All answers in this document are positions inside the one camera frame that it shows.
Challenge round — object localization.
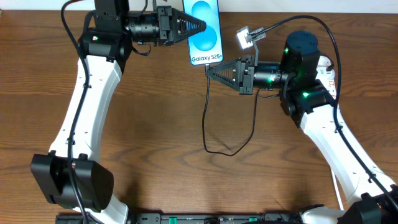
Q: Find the black USB charging cable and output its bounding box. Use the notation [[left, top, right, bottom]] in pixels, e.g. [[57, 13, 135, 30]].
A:
[[201, 63, 261, 157]]

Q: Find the white power strip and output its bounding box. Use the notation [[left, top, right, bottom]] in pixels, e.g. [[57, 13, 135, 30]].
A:
[[316, 54, 336, 100]]

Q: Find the Samsung Galaxy smartphone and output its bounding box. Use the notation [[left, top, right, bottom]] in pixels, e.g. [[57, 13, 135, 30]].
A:
[[182, 0, 223, 65]]

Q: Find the black left camera cable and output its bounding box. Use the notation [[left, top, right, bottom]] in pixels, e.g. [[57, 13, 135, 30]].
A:
[[60, 0, 94, 224]]

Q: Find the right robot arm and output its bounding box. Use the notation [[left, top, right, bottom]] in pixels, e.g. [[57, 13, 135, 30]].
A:
[[205, 31, 397, 223]]

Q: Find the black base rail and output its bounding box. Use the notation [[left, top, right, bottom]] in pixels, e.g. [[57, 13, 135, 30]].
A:
[[55, 212, 312, 224]]

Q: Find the white power strip cord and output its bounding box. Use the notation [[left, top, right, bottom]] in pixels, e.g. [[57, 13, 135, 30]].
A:
[[329, 167, 345, 211]]

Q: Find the black camera cable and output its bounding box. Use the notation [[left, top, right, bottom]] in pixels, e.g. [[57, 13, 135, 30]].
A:
[[248, 14, 398, 212], [60, 0, 94, 224]]

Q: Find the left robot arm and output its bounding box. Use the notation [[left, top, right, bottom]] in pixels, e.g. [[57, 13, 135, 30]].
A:
[[30, 0, 206, 223]]

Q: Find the black right camera cable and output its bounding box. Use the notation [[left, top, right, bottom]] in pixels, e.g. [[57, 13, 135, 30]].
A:
[[248, 14, 398, 212]]

